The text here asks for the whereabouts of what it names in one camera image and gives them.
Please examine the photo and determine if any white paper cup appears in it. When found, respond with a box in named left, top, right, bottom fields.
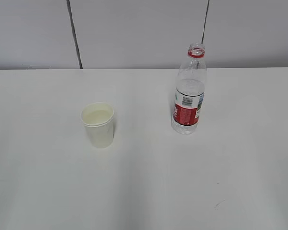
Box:
left=81, top=102, right=114, bottom=148

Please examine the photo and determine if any clear water bottle red label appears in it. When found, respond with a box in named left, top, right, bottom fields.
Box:
left=171, top=43, right=207, bottom=134

